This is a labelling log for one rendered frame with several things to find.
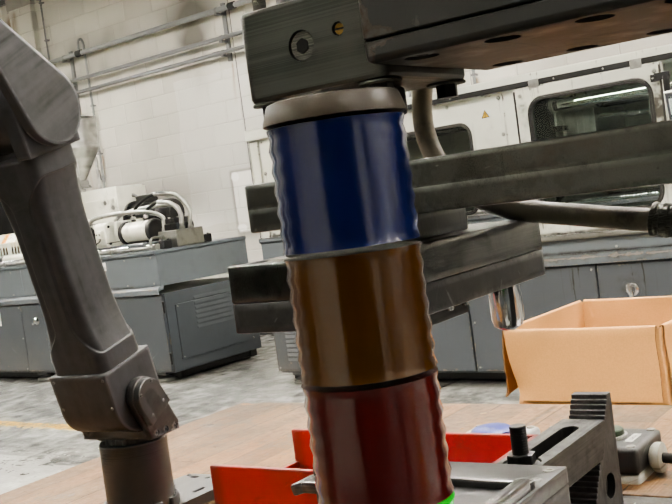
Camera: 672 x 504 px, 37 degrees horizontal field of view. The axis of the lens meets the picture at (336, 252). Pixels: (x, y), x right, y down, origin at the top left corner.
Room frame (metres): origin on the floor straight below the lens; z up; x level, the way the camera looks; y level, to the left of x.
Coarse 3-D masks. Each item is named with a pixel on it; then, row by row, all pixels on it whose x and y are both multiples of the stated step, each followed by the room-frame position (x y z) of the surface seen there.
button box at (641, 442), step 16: (624, 432) 0.87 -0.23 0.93; (640, 432) 0.88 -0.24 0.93; (656, 432) 0.87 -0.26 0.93; (624, 448) 0.84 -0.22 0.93; (640, 448) 0.84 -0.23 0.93; (656, 448) 0.84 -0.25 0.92; (624, 464) 0.83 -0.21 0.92; (640, 464) 0.83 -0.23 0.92; (656, 464) 0.84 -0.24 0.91; (624, 480) 0.84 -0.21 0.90; (640, 480) 0.83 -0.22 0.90
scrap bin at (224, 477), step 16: (304, 432) 0.93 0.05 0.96; (448, 432) 0.85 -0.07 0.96; (304, 448) 0.94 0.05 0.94; (464, 448) 0.84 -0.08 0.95; (480, 448) 0.83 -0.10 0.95; (496, 448) 0.82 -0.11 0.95; (304, 464) 0.94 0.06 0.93; (224, 480) 0.84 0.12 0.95; (240, 480) 0.83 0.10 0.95; (256, 480) 0.82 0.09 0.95; (272, 480) 0.81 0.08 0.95; (288, 480) 0.80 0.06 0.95; (224, 496) 0.84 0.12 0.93; (240, 496) 0.83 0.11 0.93; (256, 496) 0.82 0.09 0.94; (272, 496) 0.81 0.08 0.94; (288, 496) 0.80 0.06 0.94; (304, 496) 0.79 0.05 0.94
